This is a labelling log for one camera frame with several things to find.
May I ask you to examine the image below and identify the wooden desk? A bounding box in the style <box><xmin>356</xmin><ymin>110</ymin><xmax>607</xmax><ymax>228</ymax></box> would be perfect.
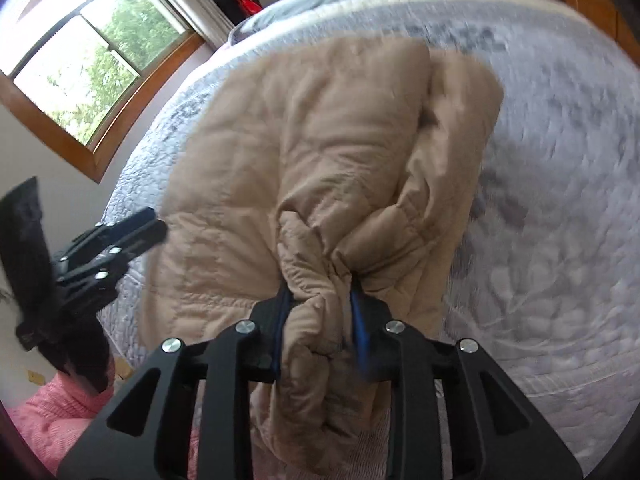
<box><xmin>558</xmin><ymin>0</ymin><xmax>639</xmax><ymax>65</ymax></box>

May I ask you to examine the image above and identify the grey floral quilted bedspread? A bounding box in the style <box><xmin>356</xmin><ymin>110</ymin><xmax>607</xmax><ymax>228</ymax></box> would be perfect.
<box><xmin>104</xmin><ymin>0</ymin><xmax>639</xmax><ymax>479</ymax></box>

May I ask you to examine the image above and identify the pink knit left sleeve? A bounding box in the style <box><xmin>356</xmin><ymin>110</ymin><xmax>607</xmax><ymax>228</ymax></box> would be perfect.
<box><xmin>9</xmin><ymin>358</ymin><xmax>115</xmax><ymax>476</ymax></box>

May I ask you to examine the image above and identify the beige quilted jacket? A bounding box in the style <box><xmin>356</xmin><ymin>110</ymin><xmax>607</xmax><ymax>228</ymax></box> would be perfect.
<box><xmin>138</xmin><ymin>36</ymin><xmax>503</xmax><ymax>474</ymax></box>

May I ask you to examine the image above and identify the grey pillow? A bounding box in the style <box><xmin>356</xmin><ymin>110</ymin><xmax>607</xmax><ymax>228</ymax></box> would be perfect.
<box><xmin>229</xmin><ymin>0</ymin><xmax>371</xmax><ymax>46</ymax></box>

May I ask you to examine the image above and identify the wooden framed side window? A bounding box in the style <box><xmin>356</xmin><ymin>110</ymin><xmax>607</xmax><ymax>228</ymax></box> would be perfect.
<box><xmin>1</xmin><ymin>0</ymin><xmax>205</xmax><ymax>182</ymax></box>

